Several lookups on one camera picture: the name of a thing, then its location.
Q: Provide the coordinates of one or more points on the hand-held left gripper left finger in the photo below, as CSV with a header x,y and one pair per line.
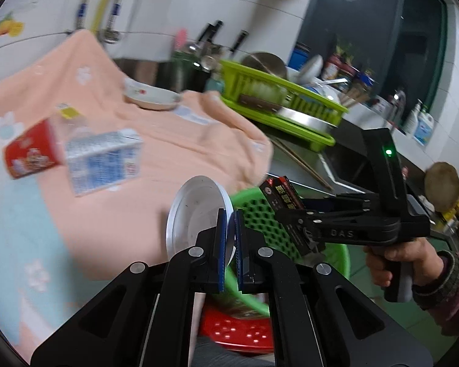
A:
x,y
222,252

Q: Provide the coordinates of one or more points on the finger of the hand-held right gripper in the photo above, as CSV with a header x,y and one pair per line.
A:
x,y
310,216

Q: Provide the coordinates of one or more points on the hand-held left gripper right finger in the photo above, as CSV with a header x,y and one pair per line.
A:
x,y
239,252

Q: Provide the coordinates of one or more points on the black cardboard box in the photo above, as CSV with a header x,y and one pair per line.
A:
x,y
283,195

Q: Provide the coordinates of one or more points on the green perforated plastic basket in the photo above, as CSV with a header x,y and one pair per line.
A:
x,y
258,214

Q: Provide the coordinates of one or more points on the white round plastic lid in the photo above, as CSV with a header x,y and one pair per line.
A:
x,y
195,210

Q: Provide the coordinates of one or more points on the person's right forearm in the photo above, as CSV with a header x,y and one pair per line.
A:
x,y
451,298

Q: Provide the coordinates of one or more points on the person's right hand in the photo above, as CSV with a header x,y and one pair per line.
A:
x,y
424,256

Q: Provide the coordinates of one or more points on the wooden chopsticks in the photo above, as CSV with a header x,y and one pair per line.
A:
x,y
302,164

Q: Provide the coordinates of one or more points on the round wooden board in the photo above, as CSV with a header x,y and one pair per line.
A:
x,y
443,187

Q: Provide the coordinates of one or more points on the red plastic stool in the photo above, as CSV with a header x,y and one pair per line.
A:
x,y
233,330

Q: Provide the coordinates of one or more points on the white dish soap bottle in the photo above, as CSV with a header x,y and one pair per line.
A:
x,y
411,118
424,128

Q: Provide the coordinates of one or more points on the peach rabbit print blanket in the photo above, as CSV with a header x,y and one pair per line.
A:
x,y
157,153

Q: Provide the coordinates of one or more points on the green plastic dish rack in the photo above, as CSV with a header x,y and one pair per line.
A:
x,y
252,84

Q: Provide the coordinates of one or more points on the red label condiment jar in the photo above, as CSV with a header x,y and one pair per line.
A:
x,y
331,68

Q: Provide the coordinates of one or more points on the white bowl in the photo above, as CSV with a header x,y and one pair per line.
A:
x,y
311,67

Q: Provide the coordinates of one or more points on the white blue milk carton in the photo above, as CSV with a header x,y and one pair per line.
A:
x,y
99,164

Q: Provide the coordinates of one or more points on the steel pot lid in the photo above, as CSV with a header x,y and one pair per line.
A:
x,y
267,65

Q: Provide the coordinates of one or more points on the blue jar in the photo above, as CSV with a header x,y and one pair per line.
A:
x,y
299,55

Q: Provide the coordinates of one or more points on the teal bottle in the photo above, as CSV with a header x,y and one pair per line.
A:
x,y
215,85

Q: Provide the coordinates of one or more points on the white flowered ceramic dish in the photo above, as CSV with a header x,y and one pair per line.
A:
x,y
153,97

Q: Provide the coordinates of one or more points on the dark utensil holder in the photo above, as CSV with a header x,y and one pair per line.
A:
x,y
187,72

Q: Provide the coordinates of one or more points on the dark window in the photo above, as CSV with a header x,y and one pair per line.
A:
x,y
386,38

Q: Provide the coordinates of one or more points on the small yellow wrapper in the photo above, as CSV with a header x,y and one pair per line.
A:
x,y
70,112

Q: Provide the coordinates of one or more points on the red snack package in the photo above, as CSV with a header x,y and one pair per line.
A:
x,y
30,153

